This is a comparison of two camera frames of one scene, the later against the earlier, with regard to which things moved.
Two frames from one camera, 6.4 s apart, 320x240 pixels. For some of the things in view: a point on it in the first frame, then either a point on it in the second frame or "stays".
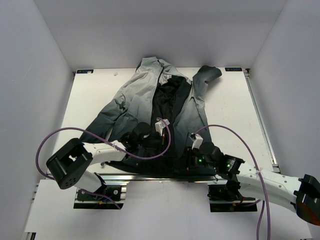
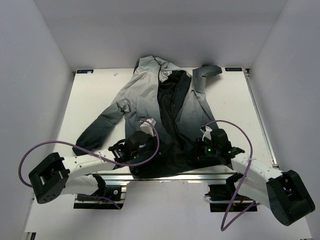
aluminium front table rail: (162, 177) stays
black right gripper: (190, 166) → (199, 149)
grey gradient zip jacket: (168, 110) stays
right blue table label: (233, 69) stays
